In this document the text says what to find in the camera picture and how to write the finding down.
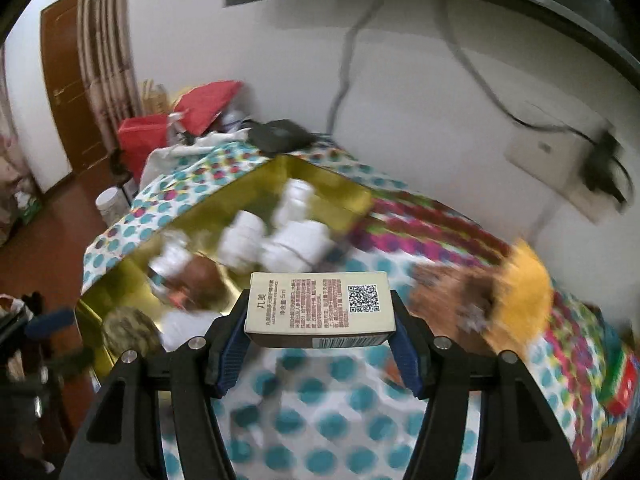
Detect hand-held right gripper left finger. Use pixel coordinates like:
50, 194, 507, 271
60, 289, 252, 480

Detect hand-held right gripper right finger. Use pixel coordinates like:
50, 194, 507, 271
389, 289, 584, 480

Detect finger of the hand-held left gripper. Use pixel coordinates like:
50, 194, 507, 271
24, 309, 77, 339

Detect clear plastic bag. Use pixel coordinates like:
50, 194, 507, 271
162, 309, 222, 352

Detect gold metal tray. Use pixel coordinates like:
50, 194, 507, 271
75, 155, 374, 377

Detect camouflage round pouch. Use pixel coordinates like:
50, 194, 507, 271
102, 309, 162, 362

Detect brown and white bottle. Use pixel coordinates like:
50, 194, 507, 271
149, 244, 229, 312

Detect beige cardboard box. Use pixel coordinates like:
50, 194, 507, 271
243, 271, 399, 350

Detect white bag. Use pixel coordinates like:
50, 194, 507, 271
219, 210, 267, 267

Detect white plastic bottle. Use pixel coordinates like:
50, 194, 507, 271
262, 221, 334, 274

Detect small white plastic wad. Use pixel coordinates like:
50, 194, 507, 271
272, 178, 314, 227

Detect polka-dot tablecloth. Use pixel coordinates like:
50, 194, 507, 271
82, 141, 632, 480

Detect white plastic jar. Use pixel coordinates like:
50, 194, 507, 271
95, 186, 132, 227

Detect yellow pouch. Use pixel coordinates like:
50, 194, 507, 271
492, 239, 553, 353

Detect green and red box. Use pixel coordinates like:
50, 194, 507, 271
599, 344, 639, 417

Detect white cloth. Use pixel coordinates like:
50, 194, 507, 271
140, 130, 252, 187

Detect yellow printed box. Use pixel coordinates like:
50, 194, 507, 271
584, 419, 629, 477

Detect black set-top box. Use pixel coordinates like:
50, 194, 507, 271
247, 119, 312, 157

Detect brown wooden door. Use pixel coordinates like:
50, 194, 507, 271
40, 0, 122, 177

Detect yellow snack packets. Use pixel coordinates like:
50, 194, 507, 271
139, 79, 172, 117

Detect black power adapter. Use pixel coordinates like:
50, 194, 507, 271
581, 130, 632, 207

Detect striped curtain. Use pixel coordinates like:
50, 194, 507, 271
77, 0, 144, 122

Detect wall socket plate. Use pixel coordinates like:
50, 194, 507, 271
505, 109, 632, 224

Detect dark grey cable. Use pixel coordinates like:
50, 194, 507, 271
435, 0, 593, 141

